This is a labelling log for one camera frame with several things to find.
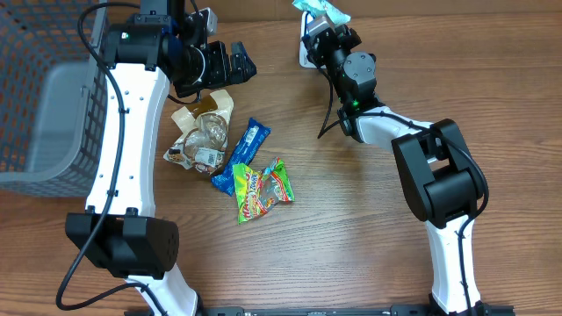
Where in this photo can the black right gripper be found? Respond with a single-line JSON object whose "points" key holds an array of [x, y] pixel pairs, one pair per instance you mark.
{"points": [[345, 32]]}

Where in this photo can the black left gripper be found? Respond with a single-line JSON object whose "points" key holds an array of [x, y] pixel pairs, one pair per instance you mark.
{"points": [[223, 74]]}

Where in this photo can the pale green wipes packet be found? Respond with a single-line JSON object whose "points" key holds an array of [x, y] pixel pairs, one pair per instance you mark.
{"points": [[322, 7]]}

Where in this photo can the beige brown cookie bag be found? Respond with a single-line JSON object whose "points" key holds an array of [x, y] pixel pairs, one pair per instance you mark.
{"points": [[204, 128]]}

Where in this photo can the blue cookie pack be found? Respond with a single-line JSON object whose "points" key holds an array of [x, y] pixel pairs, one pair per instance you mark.
{"points": [[244, 152]]}

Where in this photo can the green yellow candy bag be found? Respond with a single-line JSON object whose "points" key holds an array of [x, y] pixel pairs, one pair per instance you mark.
{"points": [[258, 191]]}

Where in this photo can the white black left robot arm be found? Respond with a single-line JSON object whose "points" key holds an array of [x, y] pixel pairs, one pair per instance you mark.
{"points": [[160, 48]]}

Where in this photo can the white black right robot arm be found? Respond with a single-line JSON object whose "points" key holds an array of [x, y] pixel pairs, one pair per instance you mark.
{"points": [[442, 184]]}

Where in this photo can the white barcode scanner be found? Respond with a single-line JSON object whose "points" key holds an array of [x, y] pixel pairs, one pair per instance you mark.
{"points": [[303, 60]]}

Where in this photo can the dark grey plastic basket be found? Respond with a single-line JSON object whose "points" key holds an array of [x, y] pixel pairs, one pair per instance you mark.
{"points": [[53, 100]]}

